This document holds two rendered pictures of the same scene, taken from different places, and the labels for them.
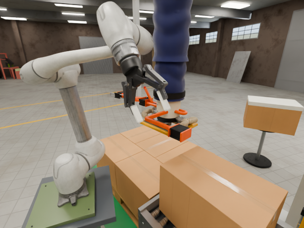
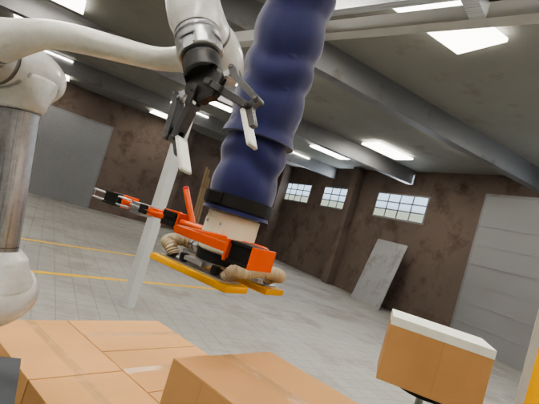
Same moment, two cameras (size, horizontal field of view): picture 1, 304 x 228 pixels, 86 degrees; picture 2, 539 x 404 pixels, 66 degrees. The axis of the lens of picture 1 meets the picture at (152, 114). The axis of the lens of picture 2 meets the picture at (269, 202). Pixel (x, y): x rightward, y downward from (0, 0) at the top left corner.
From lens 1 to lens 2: 34 cm
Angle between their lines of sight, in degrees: 25
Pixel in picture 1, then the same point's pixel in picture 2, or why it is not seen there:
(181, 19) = (296, 70)
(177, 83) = (261, 183)
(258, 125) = (407, 377)
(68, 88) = (21, 111)
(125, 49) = (203, 32)
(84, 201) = not seen: outside the picture
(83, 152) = not seen: outside the picture
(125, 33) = (212, 14)
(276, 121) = (444, 375)
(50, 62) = (30, 28)
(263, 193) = not seen: outside the picture
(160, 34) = (253, 82)
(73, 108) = (10, 159)
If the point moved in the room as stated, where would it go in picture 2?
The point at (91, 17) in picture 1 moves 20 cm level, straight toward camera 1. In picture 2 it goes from (86, 73) to (87, 71)
